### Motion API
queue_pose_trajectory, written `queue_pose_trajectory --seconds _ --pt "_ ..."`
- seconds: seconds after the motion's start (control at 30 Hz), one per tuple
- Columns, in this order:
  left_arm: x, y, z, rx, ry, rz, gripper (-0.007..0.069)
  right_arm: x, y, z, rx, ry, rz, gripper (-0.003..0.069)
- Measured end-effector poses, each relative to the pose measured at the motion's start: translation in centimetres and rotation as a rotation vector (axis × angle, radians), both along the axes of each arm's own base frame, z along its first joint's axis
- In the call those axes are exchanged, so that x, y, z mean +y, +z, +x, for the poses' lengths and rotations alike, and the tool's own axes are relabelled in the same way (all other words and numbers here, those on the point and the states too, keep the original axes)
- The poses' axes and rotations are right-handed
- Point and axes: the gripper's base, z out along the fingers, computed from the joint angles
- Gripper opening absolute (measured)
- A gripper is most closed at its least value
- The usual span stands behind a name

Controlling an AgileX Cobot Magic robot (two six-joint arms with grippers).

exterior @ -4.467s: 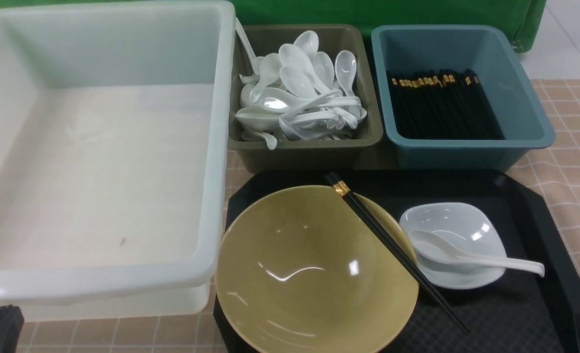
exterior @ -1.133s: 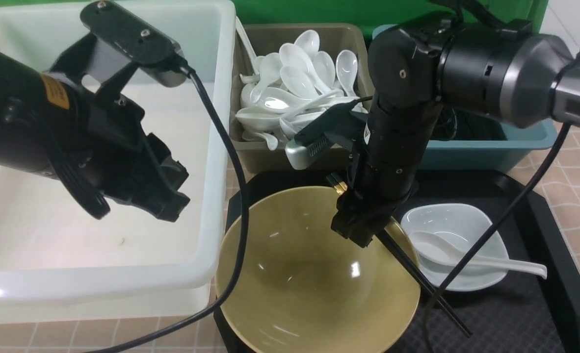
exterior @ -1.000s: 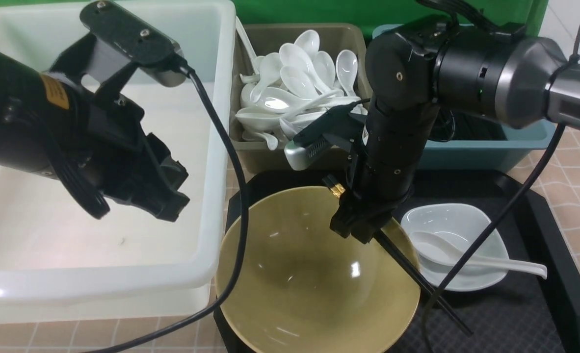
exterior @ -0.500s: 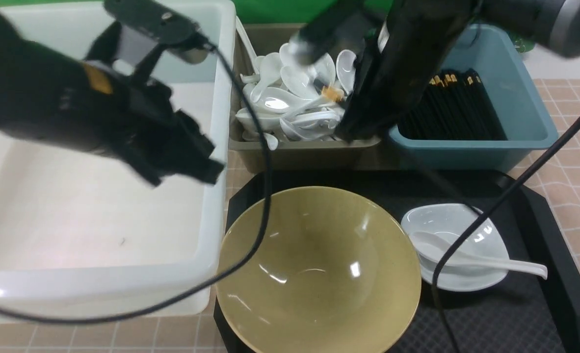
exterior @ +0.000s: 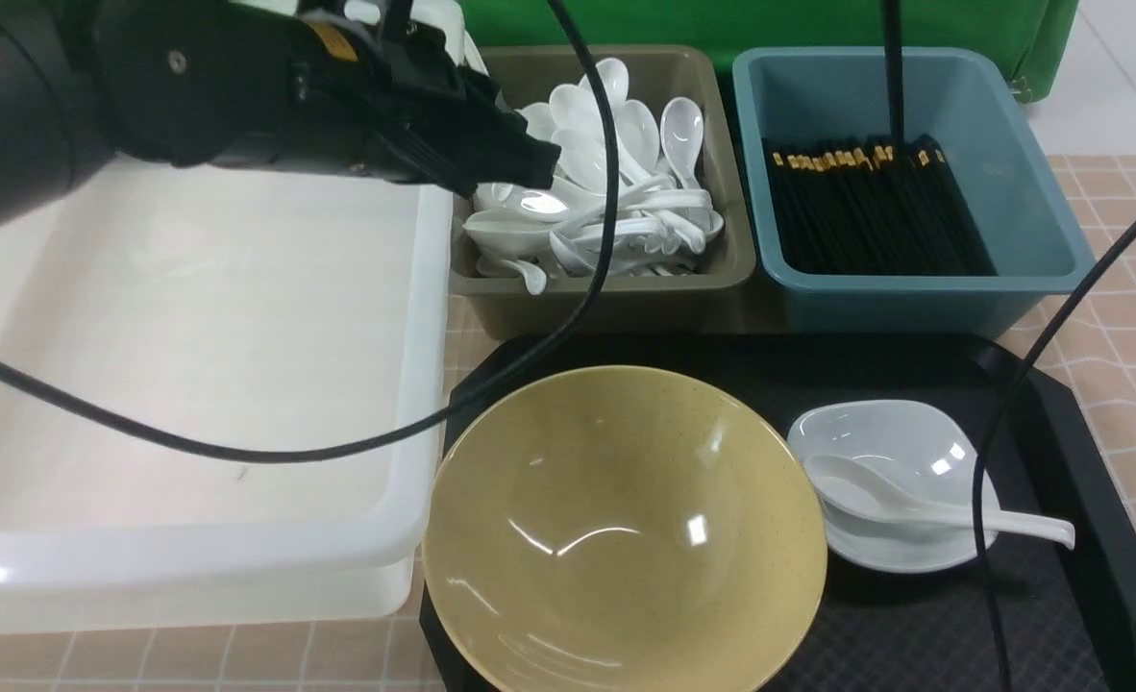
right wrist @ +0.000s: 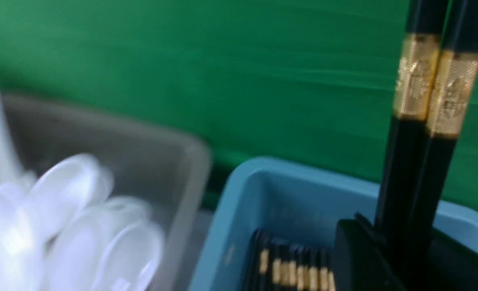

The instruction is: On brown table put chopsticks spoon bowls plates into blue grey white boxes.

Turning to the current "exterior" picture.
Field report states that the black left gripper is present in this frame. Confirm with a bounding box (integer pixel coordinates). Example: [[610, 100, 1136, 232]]
[[296, 1, 562, 197]]

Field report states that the yellow noodle bowl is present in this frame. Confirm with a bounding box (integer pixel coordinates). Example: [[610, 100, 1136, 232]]
[[421, 366, 827, 691]]

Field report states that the white ceramic soup spoon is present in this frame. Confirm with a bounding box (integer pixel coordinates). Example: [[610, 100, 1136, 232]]
[[803, 455, 1077, 549]]

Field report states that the small white square dish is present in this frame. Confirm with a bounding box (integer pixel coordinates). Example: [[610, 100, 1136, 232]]
[[786, 399, 976, 575]]

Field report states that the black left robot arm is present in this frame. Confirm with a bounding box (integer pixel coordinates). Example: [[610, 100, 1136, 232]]
[[0, 1, 560, 225]]

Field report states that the large white plastic tub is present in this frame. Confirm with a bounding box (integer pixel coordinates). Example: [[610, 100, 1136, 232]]
[[0, 155, 456, 635]]

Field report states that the pile of white spoons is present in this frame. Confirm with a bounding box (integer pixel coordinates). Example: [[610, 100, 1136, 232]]
[[462, 58, 725, 295]]

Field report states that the taupe plastic spoon bin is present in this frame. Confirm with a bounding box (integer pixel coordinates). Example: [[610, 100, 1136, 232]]
[[448, 45, 758, 341]]

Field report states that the bundle of black chopsticks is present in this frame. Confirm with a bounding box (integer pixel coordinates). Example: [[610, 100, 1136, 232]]
[[762, 135, 996, 277]]

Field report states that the blue plastic chopstick bin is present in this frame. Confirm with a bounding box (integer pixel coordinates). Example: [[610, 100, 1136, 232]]
[[733, 47, 1094, 337]]

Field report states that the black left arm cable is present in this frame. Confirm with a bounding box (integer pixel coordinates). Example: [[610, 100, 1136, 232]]
[[0, 0, 621, 464]]

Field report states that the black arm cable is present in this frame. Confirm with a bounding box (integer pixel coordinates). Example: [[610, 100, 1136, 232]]
[[0, 0, 621, 464], [880, 0, 1136, 692]]

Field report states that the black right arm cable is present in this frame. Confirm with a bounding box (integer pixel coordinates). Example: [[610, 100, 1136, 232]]
[[880, 0, 1136, 692]]

